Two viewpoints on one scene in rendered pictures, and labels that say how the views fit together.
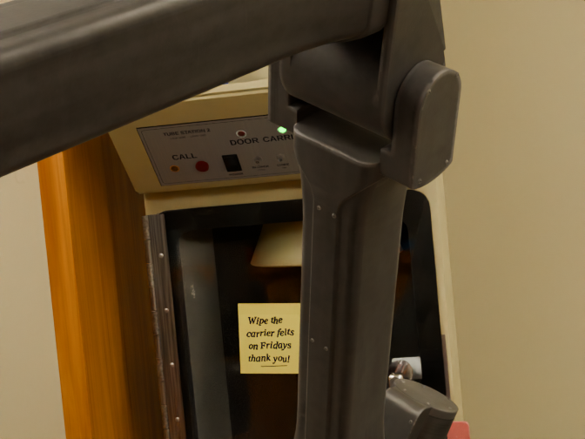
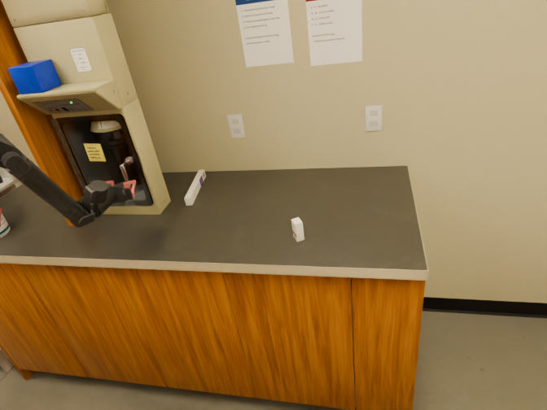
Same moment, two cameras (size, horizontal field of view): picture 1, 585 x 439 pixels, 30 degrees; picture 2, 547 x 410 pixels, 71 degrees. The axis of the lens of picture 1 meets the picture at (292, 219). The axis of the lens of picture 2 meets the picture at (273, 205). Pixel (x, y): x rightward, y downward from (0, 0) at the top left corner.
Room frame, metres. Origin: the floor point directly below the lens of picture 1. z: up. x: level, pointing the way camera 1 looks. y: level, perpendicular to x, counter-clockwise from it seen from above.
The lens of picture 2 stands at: (-0.24, -0.75, 1.75)
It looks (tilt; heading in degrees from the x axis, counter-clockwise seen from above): 31 degrees down; 4
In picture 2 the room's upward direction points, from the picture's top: 9 degrees counter-clockwise
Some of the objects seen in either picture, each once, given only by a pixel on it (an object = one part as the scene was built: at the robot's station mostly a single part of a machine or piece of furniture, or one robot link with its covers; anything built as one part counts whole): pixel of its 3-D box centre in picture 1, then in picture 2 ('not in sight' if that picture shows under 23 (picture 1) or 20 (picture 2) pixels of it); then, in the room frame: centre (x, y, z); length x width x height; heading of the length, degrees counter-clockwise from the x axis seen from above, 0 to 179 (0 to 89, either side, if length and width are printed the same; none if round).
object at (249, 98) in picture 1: (268, 133); (70, 102); (1.11, 0.02, 1.46); 0.32 x 0.11 x 0.10; 78
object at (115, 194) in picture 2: not in sight; (107, 197); (0.95, -0.06, 1.15); 0.10 x 0.07 x 0.07; 78
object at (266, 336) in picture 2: not in sight; (195, 287); (1.20, -0.18, 0.45); 2.05 x 0.67 x 0.90; 78
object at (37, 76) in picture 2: not in sight; (35, 76); (1.13, 0.11, 1.56); 0.10 x 0.10 x 0.09; 78
